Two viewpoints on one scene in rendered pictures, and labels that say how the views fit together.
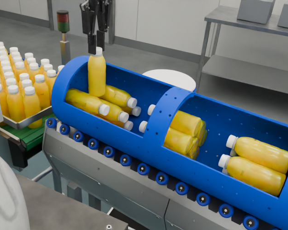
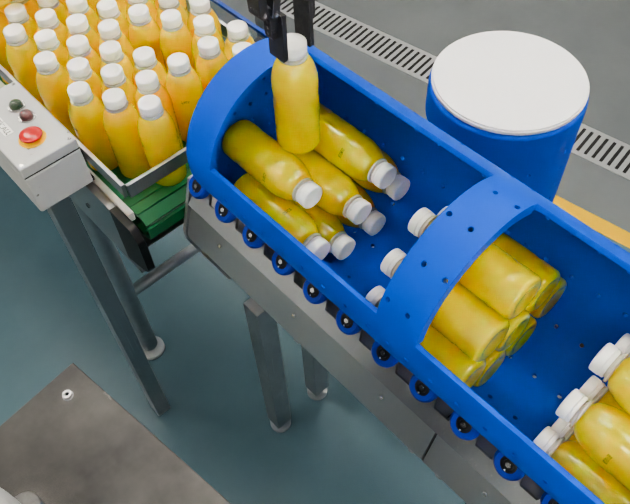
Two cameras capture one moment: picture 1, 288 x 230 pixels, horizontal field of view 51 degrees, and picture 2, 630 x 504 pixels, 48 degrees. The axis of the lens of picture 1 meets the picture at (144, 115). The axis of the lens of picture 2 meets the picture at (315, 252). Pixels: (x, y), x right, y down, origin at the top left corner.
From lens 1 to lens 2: 36 cm
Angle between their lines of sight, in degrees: 25
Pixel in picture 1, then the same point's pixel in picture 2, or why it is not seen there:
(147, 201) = (391, 417)
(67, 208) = (170, 490)
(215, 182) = (530, 467)
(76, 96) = (245, 151)
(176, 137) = (463, 320)
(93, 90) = (286, 139)
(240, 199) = not seen: outside the picture
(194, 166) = (485, 418)
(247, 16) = not seen: outside the picture
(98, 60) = (296, 76)
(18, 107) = (128, 140)
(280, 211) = not seen: outside the picture
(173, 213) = (443, 462)
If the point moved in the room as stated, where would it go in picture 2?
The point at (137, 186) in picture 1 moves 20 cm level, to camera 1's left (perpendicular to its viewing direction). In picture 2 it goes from (371, 380) to (248, 348)
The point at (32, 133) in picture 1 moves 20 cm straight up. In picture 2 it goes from (162, 201) to (136, 120)
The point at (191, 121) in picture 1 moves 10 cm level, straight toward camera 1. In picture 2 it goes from (509, 288) to (480, 354)
